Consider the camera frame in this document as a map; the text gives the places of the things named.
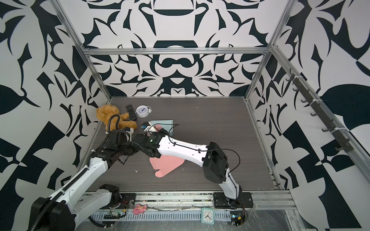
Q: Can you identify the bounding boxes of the pink paper boxes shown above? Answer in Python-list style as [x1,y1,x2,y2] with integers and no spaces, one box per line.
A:
[148,124,186,178]

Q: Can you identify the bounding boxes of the light blue paper box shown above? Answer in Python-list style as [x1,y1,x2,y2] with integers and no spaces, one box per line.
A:
[150,119,174,136]

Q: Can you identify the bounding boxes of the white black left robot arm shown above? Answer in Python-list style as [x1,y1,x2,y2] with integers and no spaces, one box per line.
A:
[28,125,137,231]

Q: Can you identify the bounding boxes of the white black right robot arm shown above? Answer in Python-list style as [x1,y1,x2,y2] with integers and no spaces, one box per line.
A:
[132,131,242,204]

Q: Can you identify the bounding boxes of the black remote control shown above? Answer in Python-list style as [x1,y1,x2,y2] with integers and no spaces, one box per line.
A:
[125,104,137,121]

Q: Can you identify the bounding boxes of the white round alarm clock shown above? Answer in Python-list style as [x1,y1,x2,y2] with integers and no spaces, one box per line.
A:
[136,105,152,118]

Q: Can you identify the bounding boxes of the brown teddy bear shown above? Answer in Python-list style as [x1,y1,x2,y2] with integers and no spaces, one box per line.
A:
[96,104,137,131]

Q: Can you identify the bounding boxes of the pink small toy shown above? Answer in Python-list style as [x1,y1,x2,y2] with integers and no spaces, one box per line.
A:
[133,204,147,215]

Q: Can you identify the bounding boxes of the green square clock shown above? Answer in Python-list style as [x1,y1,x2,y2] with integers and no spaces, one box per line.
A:
[201,208,215,225]

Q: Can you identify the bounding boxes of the small electronics board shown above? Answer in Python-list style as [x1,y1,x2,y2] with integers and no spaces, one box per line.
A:
[230,210,248,227]

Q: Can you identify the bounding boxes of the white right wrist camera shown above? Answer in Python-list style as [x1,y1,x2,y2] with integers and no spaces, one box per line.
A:
[141,121,158,134]

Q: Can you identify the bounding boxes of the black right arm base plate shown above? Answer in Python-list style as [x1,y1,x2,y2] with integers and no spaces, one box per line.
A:
[213,192,254,209]

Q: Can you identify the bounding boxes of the white slotted cable duct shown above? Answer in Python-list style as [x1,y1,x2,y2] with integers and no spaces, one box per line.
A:
[92,210,232,222]

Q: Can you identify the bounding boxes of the black wall hook rail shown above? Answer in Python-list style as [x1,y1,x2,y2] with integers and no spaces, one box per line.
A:
[287,72,354,153]

